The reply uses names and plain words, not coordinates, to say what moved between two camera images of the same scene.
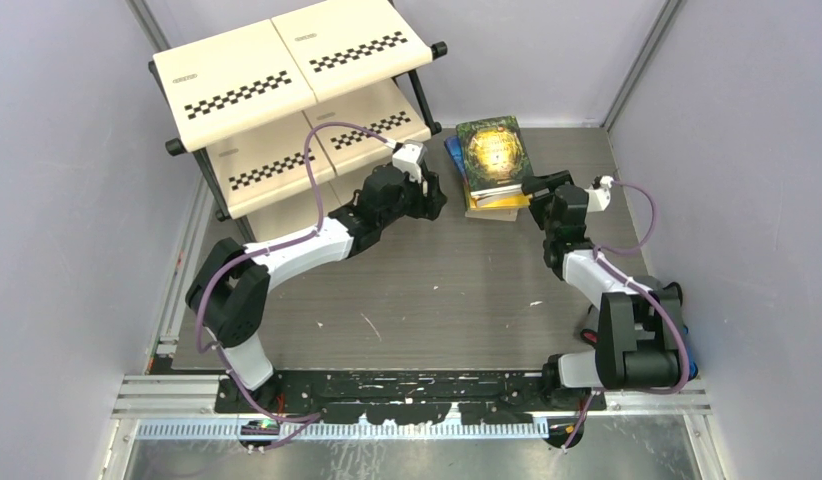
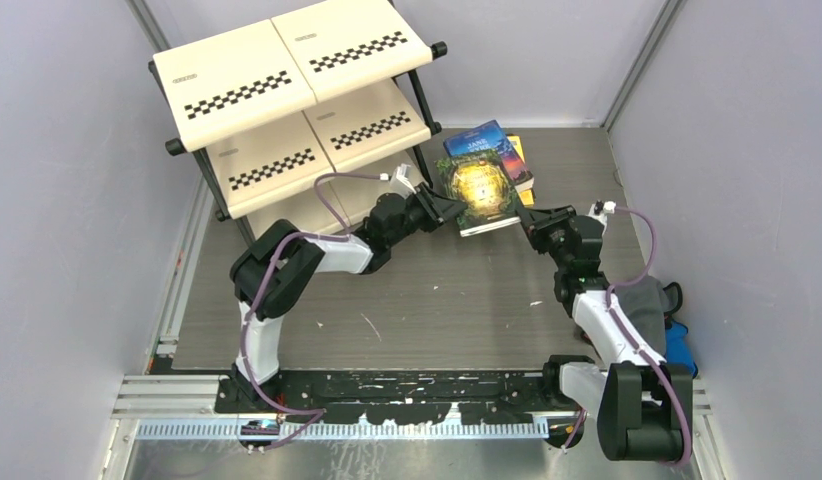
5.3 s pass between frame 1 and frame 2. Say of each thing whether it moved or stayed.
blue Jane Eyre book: moved
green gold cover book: moved
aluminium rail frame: stayed
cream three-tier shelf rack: stayed
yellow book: moved
